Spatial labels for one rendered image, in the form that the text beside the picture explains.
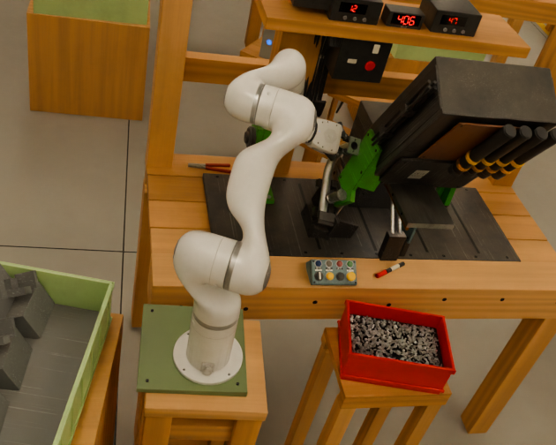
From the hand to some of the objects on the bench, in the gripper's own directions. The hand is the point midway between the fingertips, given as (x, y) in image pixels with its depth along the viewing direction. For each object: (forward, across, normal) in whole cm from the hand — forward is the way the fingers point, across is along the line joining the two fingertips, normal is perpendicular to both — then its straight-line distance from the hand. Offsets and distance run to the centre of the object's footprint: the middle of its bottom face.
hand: (349, 146), depth 221 cm
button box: (+4, +45, -2) cm, 45 cm away
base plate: (+23, +19, -18) cm, 34 cm away
